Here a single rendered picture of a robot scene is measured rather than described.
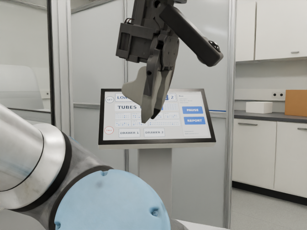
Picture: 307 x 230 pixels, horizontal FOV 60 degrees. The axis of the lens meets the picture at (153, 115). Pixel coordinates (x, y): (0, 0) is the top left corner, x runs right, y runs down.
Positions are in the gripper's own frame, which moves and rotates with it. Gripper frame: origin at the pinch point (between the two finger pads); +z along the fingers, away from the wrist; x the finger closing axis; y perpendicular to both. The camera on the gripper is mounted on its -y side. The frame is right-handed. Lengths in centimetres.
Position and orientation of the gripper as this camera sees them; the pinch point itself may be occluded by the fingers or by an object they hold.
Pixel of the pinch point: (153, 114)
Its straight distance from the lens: 45.9
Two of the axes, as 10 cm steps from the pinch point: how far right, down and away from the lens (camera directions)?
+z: -1.9, 9.5, 2.6
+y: -9.1, -2.7, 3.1
